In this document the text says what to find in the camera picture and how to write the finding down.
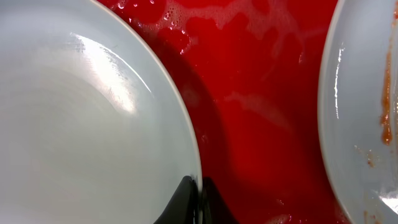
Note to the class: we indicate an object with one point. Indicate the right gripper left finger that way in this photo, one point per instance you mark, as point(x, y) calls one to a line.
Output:
point(183, 206)

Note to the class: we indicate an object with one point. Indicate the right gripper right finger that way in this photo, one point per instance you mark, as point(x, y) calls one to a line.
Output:
point(212, 205)

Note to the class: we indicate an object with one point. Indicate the red plastic tray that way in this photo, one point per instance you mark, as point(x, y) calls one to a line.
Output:
point(248, 74)

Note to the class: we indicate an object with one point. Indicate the light blue plate with sauce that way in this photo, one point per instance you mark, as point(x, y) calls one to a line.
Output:
point(357, 109)

